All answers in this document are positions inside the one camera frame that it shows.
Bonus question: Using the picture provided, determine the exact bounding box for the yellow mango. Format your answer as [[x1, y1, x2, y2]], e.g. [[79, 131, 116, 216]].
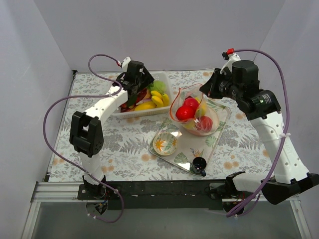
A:
[[195, 97, 207, 118]]

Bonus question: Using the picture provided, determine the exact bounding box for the red pomegranate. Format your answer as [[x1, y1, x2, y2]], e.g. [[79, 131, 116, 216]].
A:
[[183, 97, 199, 111]]

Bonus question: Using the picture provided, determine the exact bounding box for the clear zip top bag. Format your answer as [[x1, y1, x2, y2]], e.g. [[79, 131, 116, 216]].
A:
[[169, 83, 219, 136]]

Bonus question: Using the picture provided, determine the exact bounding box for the red apple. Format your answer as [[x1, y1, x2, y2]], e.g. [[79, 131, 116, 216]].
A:
[[175, 106, 195, 121]]

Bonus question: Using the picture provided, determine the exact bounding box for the yellow banana bunch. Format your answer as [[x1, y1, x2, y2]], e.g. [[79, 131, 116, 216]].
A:
[[151, 91, 170, 108], [183, 120, 196, 130]]

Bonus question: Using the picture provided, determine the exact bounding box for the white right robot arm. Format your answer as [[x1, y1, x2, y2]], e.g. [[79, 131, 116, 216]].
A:
[[200, 60, 319, 205]]

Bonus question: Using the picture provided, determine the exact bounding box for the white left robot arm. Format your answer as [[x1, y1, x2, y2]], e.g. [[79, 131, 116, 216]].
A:
[[70, 57, 154, 199]]

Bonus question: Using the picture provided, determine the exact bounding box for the green fruit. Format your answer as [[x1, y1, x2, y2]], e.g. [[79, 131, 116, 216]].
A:
[[148, 80, 166, 94]]

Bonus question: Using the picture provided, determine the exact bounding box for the white plastic fruit basket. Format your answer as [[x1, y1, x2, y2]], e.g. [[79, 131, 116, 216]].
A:
[[112, 71, 174, 119]]

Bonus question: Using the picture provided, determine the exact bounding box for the yellow fruit under radish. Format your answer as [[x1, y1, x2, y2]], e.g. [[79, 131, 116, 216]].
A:
[[134, 101, 156, 111]]

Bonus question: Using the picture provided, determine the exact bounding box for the pink white plate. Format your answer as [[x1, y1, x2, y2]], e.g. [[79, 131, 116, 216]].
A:
[[181, 106, 220, 136]]

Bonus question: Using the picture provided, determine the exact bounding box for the floral small bowl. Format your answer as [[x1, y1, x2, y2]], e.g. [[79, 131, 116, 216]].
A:
[[153, 132, 178, 156]]

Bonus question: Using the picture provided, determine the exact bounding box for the floral tablecloth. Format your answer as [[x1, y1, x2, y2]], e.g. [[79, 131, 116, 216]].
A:
[[49, 73, 271, 182]]

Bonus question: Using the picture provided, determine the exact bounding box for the leaf pattern tray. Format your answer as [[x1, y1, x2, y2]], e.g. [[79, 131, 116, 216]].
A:
[[149, 99, 230, 175]]

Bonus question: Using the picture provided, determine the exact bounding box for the dark blue cup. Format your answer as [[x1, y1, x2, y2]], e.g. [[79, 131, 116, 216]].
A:
[[190, 157, 207, 177]]

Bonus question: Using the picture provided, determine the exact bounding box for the black base bar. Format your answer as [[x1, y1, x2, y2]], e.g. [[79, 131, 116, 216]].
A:
[[77, 179, 250, 211]]

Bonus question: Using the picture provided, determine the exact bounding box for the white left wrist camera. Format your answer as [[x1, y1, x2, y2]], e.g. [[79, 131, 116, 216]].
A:
[[117, 57, 131, 71]]

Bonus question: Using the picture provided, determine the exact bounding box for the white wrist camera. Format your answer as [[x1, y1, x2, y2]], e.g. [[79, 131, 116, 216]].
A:
[[117, 57, 131, 71], [220, 48, 241, 75]]

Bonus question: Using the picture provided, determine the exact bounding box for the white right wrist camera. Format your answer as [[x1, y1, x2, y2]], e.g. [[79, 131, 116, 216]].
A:
[[220, 48, 241, 75]]

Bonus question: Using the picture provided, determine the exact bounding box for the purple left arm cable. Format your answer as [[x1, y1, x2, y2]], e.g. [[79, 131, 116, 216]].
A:
[[42, 53, 125, 224]]

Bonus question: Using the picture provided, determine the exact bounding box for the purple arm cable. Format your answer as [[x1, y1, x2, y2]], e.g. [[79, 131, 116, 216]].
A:
[[42, 53, 125, 224], [225, 48, 290, 218]]

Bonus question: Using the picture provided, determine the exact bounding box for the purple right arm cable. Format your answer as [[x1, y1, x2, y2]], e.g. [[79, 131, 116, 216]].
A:
[[225, 48, 290, 218]]

